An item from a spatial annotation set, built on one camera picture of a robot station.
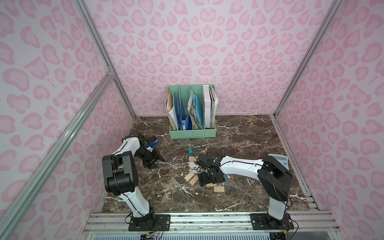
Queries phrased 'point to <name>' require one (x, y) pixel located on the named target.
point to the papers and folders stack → (203, 111)
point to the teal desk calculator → (282, 159)
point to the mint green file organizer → (184, 91)
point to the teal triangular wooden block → (191, 152)
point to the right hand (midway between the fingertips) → (207, 183)
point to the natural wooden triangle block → (203, 152)
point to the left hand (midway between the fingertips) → (161, 161)
